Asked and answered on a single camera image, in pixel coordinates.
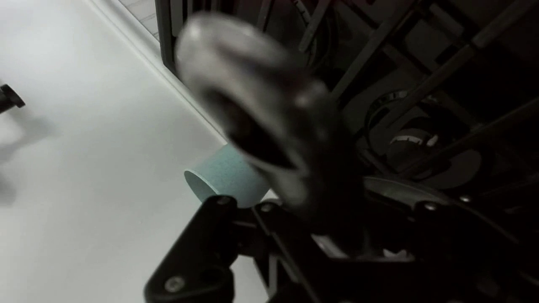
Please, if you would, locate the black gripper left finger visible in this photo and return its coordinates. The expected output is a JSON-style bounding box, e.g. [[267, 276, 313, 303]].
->
[[143, 193, 240, 303]]

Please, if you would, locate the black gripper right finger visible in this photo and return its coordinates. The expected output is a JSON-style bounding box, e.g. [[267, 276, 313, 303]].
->
[[363, 177, 539, 303]]

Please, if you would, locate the grey steel pot with handle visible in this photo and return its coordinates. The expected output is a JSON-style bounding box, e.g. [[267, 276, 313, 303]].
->
[[175, 12, 361, 251]]

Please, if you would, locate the teal plastic cup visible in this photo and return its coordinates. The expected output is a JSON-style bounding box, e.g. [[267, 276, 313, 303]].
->
[[181, 143, 272, 210]]

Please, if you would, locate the black gas stove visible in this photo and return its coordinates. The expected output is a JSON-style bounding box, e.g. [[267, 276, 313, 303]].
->
[[153, 0, 539, 225]]

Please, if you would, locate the small black object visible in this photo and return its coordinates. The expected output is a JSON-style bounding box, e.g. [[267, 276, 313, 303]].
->
[[0, 82, 26, 116]]

